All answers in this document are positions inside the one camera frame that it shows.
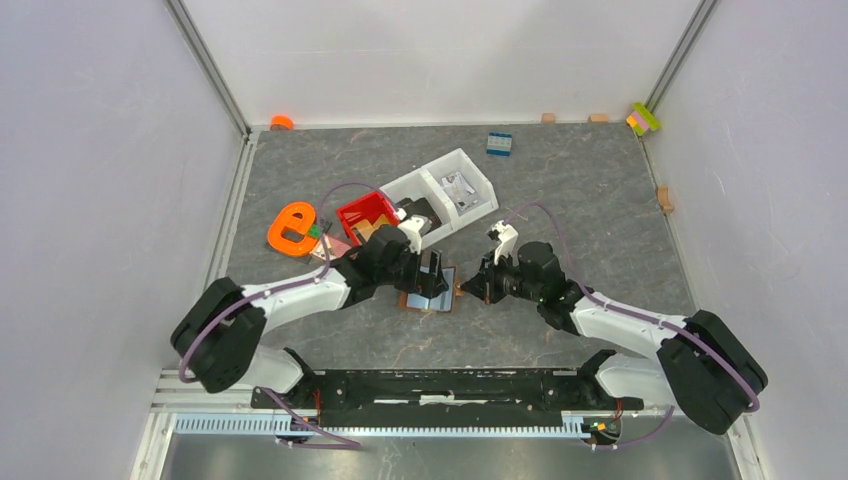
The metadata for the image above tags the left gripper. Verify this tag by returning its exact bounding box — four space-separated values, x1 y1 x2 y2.
376 242 448 299

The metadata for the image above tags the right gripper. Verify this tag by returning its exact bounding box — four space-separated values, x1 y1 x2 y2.
460 248 543 306

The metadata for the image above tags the brown leather card holder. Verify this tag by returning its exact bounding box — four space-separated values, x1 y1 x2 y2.
397 264 465 315

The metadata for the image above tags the red plastic bin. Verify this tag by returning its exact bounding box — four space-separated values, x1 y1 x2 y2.
336 192 398 246

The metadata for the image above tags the white divided plastic bin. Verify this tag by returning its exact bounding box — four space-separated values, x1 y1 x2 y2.
381 148 499 248

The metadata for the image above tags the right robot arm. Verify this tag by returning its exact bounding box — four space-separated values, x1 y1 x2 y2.
460 241 768 434

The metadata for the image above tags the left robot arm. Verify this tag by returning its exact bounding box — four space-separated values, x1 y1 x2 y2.
170 226 451 408

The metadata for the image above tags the gold card in red bin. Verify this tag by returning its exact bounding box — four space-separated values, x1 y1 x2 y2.
350 215 391 245

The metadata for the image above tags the black wallet in bin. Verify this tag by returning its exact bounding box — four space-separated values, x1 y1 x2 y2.
398 197 442 235

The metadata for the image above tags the pink wooden puzzle tile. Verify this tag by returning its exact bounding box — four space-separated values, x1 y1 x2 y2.
310 235 352 261

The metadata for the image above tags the blue toy brick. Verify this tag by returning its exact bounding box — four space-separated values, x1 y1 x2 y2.
486 132 513 156

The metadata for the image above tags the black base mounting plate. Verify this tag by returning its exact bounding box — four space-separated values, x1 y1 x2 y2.
281 368 644 428

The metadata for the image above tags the orange letter e toy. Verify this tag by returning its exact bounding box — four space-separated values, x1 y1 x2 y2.
266 202 318 257

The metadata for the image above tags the wooden arch block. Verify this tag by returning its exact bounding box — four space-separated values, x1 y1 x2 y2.
656 185 675 215

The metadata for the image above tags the orange tape roll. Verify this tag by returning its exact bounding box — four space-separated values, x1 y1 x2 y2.
269 115 294 131

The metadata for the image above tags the multicolour toy brick stack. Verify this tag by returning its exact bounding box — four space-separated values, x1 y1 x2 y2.
625 102 662 137

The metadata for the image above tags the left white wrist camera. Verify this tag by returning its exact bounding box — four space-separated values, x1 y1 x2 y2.
395 208 431 254

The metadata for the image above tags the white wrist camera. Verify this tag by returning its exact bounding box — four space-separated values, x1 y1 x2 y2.
487 220 519 265
395 208 431 254

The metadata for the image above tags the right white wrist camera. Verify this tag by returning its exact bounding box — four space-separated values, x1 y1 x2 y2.
487 220 519 265

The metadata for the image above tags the aluminium frame rail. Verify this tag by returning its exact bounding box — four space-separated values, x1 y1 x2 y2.
129 369 753 480

